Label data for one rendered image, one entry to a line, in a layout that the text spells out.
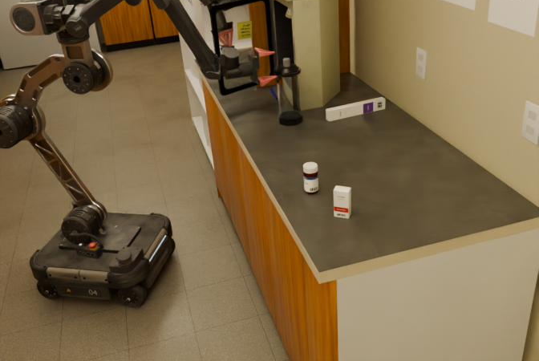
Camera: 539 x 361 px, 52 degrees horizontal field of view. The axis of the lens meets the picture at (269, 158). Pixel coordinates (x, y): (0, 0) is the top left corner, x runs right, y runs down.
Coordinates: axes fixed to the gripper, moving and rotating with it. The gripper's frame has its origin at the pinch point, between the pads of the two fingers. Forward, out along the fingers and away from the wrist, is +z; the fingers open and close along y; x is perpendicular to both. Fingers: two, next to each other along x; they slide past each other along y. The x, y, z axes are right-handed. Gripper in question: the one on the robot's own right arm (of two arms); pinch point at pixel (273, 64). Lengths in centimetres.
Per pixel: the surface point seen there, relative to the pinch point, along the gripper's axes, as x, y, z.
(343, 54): 46, -15, 49
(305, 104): 9.1, -22.5, 15.3
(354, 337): -94, -53, -8
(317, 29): 8.6, 9.4, 21.7
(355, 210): -72, -27, 3
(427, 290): -95, -43, 15
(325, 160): -37.6, -25.9, 6.2
